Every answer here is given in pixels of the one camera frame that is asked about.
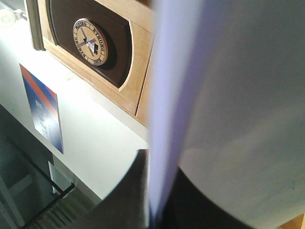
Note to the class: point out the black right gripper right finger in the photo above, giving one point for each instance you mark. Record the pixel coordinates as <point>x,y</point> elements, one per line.
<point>188,208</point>

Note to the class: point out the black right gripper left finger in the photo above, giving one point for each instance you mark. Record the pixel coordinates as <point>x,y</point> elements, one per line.
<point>126,207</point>

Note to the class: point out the white paper sheet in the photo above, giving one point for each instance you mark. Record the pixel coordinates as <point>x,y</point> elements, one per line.
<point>227,106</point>

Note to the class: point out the blue red card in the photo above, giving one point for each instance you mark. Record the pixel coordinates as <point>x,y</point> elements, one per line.
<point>43,104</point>

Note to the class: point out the round emblem wooden plaque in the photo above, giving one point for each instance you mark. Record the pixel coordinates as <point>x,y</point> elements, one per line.
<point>107,43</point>

